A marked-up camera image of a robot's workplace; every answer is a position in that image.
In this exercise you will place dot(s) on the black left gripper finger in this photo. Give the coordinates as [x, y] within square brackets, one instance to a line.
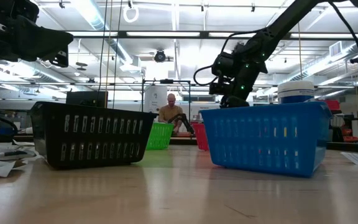
[42, 40]

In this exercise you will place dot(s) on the black background robot arm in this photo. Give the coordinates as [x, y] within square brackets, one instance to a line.
[183, 119]

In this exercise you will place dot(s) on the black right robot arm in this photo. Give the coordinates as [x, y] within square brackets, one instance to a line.
[278, 28]

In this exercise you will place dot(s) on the red plastic basket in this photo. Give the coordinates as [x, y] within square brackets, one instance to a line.
[201, 137]

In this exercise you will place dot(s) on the blue plastic basket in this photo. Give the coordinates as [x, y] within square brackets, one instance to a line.
[266, 140]

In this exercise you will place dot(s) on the white light strip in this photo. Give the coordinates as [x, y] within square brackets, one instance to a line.
[322, 35]
[163, 34]
[228, 35]
[95, 33]

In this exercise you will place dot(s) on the white container with blue band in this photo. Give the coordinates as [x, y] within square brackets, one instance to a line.
[295, 91]

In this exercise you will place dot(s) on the person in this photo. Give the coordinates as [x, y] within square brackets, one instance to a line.
[170, 113]

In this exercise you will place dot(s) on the black monitor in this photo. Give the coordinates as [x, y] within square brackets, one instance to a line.
[87, 99]

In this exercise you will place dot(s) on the white cylindrical tank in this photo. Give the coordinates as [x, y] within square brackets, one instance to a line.
[154, 98]

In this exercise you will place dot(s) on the green plastic basket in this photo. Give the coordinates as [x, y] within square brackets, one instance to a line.
[159, 135]

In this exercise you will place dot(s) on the black round ceiling fixture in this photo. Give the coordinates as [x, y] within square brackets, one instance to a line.
[159, 56]

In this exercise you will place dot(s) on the red storage bin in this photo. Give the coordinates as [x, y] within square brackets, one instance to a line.
[329, 105]

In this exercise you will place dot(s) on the black plastic basket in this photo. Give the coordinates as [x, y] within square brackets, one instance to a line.
[89, 133]

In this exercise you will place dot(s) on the black ceiling device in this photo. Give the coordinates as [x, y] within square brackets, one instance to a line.
[357, 59]

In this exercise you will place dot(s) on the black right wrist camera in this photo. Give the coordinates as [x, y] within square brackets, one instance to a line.
[217, 88]

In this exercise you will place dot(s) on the black background frame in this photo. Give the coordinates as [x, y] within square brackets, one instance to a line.
[166, 81]

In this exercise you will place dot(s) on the black aluminium rig frame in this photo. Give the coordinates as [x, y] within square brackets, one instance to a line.
[166, 34]

